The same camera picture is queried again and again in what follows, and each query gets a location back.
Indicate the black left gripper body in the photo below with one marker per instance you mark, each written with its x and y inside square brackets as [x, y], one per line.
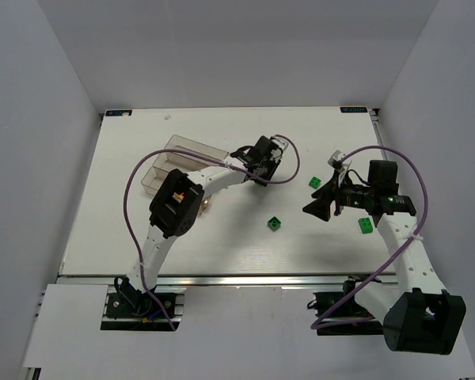
[262, 170]

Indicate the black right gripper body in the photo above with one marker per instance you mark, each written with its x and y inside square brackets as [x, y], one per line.
[338, 199]

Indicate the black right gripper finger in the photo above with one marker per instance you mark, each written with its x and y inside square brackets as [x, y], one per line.
[319, 208]
[330, 190]

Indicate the small green lego brick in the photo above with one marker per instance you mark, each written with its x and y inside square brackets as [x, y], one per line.
[315, 183]

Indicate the light green lego brick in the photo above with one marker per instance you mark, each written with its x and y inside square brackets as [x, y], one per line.
[366, 225]

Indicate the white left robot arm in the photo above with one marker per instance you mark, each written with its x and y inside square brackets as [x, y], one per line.
[175, 207]

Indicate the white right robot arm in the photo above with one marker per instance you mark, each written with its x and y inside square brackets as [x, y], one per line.
[422, 316]

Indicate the clear three-compartment container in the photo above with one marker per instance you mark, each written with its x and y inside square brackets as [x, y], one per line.
[166, 162]

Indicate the blue label right corner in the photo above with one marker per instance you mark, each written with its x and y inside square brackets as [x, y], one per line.
[353, 109]

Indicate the blue label corner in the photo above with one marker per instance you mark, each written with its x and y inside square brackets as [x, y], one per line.
[353, 109]
[118, 113]

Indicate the blue label left corner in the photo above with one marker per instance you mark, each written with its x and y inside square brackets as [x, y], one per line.
[118, 113]

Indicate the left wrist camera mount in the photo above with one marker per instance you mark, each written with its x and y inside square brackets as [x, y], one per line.
[282, 143]

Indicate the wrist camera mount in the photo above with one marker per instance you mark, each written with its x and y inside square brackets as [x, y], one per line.
[340, 168]
[282, 143]

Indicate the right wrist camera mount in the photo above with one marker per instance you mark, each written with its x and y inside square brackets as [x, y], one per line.
[340, 168]

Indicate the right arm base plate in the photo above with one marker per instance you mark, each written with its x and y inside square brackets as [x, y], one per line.
[350, 311]

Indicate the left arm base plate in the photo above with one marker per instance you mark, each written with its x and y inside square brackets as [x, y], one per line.
[119, 315]

